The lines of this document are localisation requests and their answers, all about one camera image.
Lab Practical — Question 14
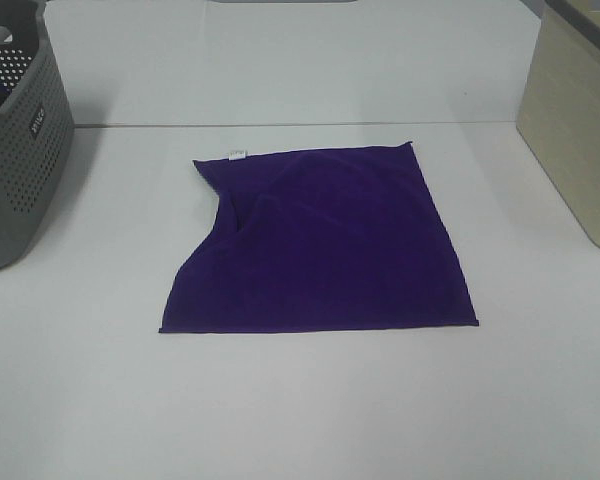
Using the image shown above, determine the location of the purple towel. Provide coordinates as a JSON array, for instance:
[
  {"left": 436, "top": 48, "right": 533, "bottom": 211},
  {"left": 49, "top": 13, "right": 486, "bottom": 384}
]
[{"left": 160, "top": 143, "right": 478, "bottom": 334}]

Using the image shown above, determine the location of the beige storage bin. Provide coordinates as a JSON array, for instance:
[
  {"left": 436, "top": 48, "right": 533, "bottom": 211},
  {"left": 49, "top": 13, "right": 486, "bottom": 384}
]
[{"left": 516, "top": 1, "right": 600, "bottom": 248}]

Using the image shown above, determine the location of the grey perforated laundry basket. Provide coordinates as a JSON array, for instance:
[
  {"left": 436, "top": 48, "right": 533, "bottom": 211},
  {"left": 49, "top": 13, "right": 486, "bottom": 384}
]
[{"left": 0, "top": 1, "right": 74, "bottom": 269}]

